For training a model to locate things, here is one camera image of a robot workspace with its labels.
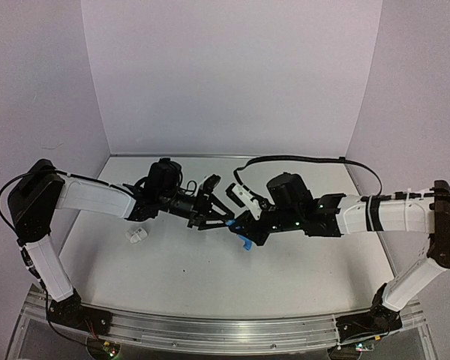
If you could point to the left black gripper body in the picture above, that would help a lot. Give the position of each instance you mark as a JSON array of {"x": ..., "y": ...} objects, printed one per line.
[{"x": 199, "y": 210}]

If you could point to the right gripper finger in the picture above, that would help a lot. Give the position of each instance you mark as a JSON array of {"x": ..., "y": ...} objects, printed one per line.
[
  {"x": 249, "y": 233},
  {"x": 246, "y": 220}
]

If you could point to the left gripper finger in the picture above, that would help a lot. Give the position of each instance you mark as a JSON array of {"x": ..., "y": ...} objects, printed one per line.
[
  {"x": 212, "y": 224},
  {"x": 219, "y": 210}
]

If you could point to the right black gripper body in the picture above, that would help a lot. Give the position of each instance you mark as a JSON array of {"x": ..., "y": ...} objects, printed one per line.
[{"x": 285, "y": 220}]

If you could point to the blue water faucet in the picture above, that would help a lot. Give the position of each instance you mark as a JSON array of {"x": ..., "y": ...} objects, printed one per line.
[{"x": 248, "y": 244}]

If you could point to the white plastic pipe fitting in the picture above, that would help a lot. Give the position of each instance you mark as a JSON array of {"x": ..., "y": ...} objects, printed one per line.
[{"x": 136, "y": 234}]

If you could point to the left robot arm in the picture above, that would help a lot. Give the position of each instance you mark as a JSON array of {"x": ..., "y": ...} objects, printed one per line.
[{"x": 44, "y": 189}]

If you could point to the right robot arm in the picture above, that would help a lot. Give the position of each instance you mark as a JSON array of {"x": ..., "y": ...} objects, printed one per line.
[{"x": 294, "y": 208}]

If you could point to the right circuit board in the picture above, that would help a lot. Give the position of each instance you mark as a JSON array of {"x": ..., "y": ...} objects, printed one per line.
[{"x": 363, "y": 346}]

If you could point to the circuit board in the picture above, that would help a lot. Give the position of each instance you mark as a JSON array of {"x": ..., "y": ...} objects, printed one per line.
[
  {"x": 363, "y": 346},
  {"x": 99, "y": 349}
]

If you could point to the left circuit board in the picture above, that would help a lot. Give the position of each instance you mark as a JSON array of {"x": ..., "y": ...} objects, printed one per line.
[{"x": 99, "y": 349}]

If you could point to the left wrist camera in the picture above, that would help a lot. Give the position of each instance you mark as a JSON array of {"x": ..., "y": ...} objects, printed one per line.
[{"x": 208, "y": 184}]

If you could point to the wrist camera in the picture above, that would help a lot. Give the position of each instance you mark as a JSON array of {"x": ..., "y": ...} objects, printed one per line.
[
  {"x": 208, "y": 184},
  {"x": 243, "y": 198}
]

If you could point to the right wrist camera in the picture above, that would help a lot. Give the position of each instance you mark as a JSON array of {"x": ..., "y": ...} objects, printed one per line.
[{"x": 243, "y": 198}]

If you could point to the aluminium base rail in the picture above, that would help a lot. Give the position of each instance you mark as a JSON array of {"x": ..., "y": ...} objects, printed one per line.
[{"x": 247, "y": 336}]

